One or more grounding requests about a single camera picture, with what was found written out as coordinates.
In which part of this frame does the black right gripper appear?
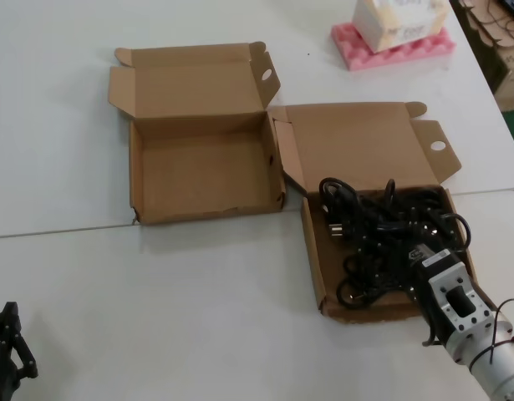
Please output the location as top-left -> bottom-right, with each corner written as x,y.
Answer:
406,242 -> 450,340

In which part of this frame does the black power cord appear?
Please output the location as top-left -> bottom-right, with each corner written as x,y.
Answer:
356,178 -> 471,272
336,250 -> 413,311

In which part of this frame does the empty-lidded brown cardboard box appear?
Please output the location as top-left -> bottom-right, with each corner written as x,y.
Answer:
108,41 -> 288,227

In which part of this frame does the white paper box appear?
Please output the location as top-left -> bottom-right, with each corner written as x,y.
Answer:
350,0 -> 450,54

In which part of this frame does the printed cardboard carton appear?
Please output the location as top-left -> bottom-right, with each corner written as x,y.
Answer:
491,41 -> 514,112

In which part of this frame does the pink foam pad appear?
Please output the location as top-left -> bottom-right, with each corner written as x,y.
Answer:
330,22 -> 455,73

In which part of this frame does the stack of cardboard sheets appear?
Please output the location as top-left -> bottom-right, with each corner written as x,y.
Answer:
461,0 -> 514,51

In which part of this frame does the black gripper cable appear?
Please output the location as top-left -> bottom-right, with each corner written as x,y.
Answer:
421,319 -> 441,348

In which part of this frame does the coiled black power cord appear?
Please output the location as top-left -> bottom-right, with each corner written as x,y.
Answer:
336,250 -> 413,311

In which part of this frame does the thin black looped cable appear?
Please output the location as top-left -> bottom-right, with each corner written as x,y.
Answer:
468,297 -> 514,373

